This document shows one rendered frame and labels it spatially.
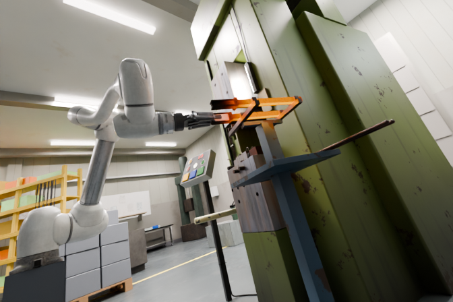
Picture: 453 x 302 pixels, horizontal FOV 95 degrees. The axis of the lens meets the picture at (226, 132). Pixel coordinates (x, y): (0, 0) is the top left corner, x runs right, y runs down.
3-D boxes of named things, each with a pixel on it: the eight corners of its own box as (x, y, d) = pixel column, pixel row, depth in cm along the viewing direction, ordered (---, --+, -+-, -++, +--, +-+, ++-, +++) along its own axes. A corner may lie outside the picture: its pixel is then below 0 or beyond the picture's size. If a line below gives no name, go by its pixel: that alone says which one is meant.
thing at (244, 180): (274, 165, 66) (272, 159, 66) (231, 188, 100) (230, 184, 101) (341, 153, 77) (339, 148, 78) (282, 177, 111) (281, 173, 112)
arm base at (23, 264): (7, 276, 84) (9, 260, 86) (12, 274, 100) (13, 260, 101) (63, 260, 96) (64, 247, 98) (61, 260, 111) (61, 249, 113)
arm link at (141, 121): (160, 139, 78) (157, 104, 75) (113, 144, 72) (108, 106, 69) (158, 133, 87) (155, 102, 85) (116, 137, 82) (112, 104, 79)
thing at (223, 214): (196, 224, 152) (195, 217, 154) (194, 225, 157) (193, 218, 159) (246, 211, 174) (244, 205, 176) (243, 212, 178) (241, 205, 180)
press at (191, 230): (199, 236, 822) (185, 161, 931) (213, 234, 749) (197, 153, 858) (179, 243, 771) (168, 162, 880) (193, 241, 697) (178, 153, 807)
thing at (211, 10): (237, -27, 162) (220, -70, 183) (197, 61, 242) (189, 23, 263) (292, -6, 191) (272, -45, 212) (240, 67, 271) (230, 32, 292)
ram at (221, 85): (240, 96, 150) (228, 52, 164) (220, 120, 181) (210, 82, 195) (284, 98, 170) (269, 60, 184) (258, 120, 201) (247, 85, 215)
